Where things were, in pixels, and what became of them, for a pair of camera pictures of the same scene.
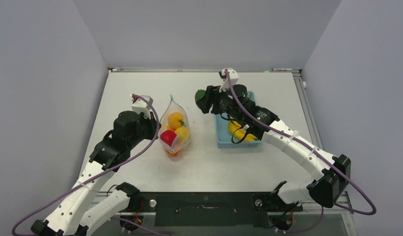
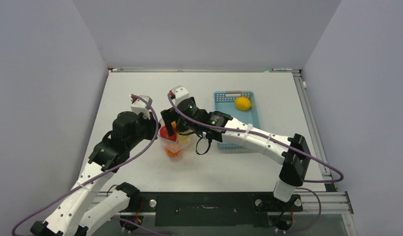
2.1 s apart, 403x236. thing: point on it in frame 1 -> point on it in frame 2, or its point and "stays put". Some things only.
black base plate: x=207 y=209 stays put
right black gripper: x=212 y=96 -> x=170 y=115
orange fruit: x=172 y=155 stays put
